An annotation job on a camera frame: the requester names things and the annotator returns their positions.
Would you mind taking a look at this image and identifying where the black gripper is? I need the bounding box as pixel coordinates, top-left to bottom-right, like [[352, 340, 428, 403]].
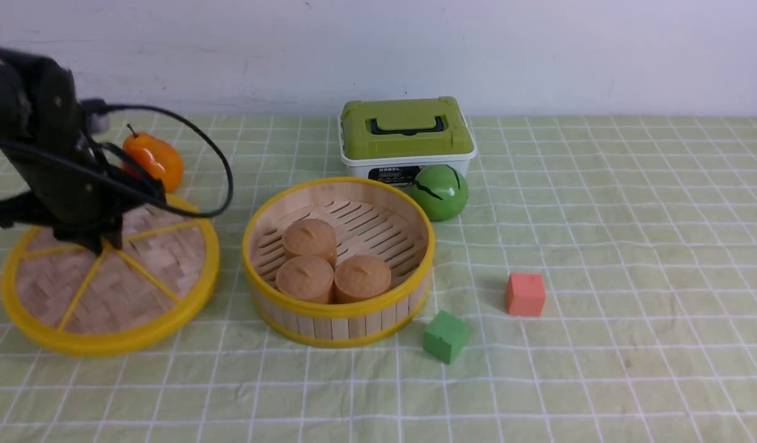
[[0, 135, 166, 256]]

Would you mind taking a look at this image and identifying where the green toy ball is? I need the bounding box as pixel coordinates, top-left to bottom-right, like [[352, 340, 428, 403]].
[[409, 164, 469, 222]]

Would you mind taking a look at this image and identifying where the red foam cube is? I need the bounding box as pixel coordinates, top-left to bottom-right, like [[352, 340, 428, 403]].
[[505, 272, 547, 317]]

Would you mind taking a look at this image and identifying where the yellow bamboo steamer lid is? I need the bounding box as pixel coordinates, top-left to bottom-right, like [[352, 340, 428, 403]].
[[1, 206, 220, 358]]

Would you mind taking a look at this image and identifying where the brown bun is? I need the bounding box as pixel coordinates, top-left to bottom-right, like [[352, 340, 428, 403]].
[[276, 255, 334, 305], [282, 218, 337, 268], [334, 255, 392, 305]]

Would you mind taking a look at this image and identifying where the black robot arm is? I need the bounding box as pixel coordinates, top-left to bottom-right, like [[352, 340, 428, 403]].
[[0, 47, 166, 255]]

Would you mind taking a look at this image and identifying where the black cable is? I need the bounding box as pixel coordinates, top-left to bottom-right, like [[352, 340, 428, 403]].
[[0, 103, 234, 219]]

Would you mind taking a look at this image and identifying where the orange toy pear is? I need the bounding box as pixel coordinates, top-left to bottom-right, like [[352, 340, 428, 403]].
[[122, 124, 185, 193]]

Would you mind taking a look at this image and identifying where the green checkered tablecloth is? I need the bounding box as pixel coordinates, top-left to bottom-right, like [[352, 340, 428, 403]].
[[0, 115, 757, 442]]

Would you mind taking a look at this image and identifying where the brown bun back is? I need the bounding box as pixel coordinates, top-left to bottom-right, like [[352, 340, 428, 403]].
[[282, 218, 337, 268]]

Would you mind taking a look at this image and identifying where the green foam cube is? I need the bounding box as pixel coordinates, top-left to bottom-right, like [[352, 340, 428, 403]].
[[422, 309, 470, 365]]

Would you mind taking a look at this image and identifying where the brown bun front right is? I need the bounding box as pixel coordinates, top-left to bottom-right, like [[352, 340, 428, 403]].
[[334, 255, 392, 305]]

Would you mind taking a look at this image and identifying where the brown bun front left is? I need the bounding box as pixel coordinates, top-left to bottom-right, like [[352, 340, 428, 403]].
[[276, 255, 334, 305]]

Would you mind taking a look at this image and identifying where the yellow bamboo steamer basket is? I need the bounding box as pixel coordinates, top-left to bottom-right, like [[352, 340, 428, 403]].
[[242, 177, 436, 348]]

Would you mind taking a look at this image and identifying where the green lidded storage box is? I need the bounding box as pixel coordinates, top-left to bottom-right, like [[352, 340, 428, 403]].
[[337, 96, 477, 186]]

